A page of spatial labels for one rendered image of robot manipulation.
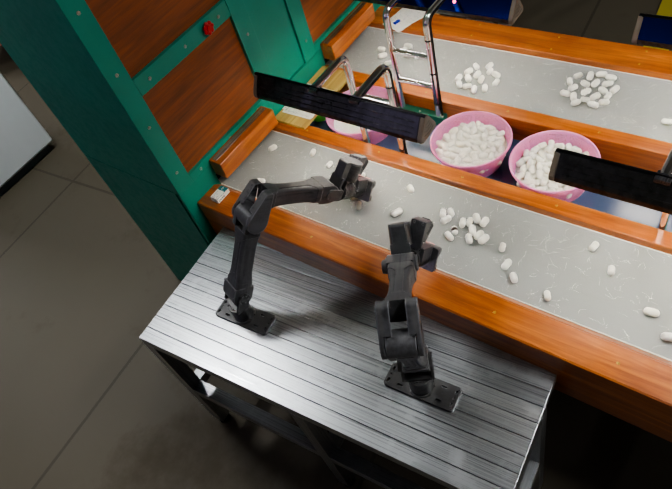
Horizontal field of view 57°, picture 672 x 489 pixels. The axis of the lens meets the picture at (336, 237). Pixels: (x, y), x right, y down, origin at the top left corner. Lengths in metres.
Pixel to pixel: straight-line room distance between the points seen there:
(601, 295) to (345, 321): 0.70
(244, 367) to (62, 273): 1.82
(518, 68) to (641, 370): 1.22
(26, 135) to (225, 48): 2.25
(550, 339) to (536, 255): 0.28
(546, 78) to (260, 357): 1.37
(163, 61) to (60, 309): 1.71
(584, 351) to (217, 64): 1.42
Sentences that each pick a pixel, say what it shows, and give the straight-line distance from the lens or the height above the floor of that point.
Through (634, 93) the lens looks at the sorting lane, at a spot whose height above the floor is 0.74.
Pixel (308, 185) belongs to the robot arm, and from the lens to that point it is 1.77.
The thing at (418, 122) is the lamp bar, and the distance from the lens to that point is 1.70.
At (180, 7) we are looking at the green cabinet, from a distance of 2.04.
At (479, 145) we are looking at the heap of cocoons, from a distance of 2.14.
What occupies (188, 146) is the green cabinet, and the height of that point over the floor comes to 0.95.
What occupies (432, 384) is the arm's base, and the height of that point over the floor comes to 0.70.
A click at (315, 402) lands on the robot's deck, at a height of 0.67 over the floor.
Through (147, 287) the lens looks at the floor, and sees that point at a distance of 3.16.
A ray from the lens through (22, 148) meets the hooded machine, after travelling 4.22.
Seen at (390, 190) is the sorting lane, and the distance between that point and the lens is 2.03.
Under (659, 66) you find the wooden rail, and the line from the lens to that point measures 2.37.
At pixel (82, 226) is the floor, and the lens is 3.68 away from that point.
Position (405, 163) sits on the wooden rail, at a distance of 2.07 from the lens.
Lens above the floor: 2.21
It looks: 49 degrees down
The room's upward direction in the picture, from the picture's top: 21 degrees counter-clockwise
